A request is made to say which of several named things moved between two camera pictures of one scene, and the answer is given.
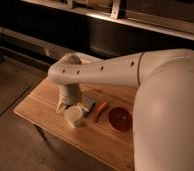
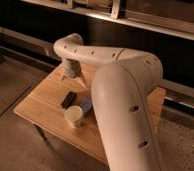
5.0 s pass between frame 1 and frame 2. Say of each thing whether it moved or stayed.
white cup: stayed
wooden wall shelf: stayed
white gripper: moved
